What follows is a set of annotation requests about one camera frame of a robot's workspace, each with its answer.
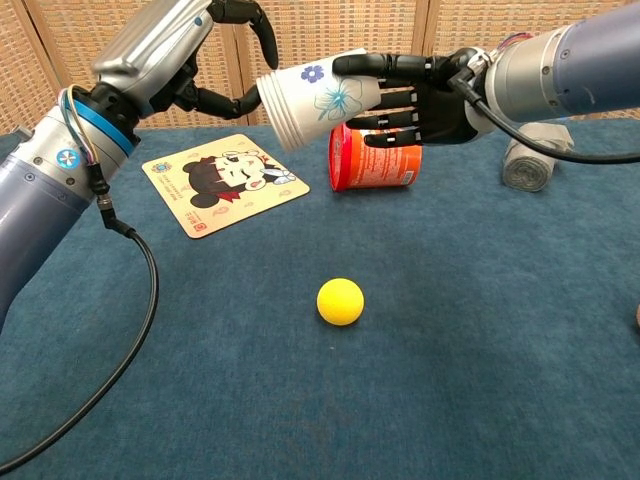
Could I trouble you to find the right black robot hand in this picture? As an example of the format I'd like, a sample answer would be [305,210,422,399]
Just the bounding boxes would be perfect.
[332,47,495,149]

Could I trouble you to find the floral print paper cup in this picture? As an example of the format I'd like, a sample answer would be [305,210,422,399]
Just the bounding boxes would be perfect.
[276,47,383,147]

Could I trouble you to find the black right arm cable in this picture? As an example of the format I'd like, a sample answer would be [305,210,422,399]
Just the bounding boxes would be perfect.
[448,67,640,165]

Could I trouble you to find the blue velvet table cloth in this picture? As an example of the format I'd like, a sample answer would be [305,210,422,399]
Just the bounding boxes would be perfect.
[0,117,640,480]

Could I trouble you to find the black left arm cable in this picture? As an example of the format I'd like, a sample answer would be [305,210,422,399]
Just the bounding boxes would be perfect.
[0,164,160,476]

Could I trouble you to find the grey garbage bag roll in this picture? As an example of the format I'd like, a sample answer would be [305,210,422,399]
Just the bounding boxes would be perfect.
[501,121,576,193]

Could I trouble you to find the yellow foam ball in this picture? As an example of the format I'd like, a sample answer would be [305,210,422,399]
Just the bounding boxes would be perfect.
[316,277,366,327]

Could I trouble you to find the white paper cup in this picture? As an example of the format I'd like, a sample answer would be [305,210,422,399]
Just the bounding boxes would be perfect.
[267,74,305,150]
[262,76,300,152]
[256,78,296,153]
[271,72,310,149]

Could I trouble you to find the coloured left wrist wires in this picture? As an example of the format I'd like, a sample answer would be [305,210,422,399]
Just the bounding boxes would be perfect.
[58,83,101,167]

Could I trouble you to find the orange instant noodle tub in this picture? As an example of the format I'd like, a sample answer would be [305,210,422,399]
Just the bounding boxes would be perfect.
[327,122,424,193]

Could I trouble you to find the coloured right wrist wires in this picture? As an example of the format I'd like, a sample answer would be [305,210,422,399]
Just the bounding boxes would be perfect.
[492,31,532,52]

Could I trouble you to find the cartoon girl mouse pad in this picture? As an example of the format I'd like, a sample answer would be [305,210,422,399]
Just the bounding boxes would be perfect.
[141,133,311,240]

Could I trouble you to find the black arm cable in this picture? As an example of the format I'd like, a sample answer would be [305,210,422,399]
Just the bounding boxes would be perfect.
[0,164,160,476]
[448,67,640,165]

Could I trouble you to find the coloured wrist wires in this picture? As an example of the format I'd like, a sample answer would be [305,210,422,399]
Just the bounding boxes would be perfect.
[58,83,101,167]
[492,31,532,52]

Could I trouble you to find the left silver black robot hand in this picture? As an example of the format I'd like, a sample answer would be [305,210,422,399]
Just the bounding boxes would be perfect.
[91,0,280,121]

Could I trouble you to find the woven rattan folding screen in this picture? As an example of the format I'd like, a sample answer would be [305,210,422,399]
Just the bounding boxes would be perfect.
[0,0,640,134]

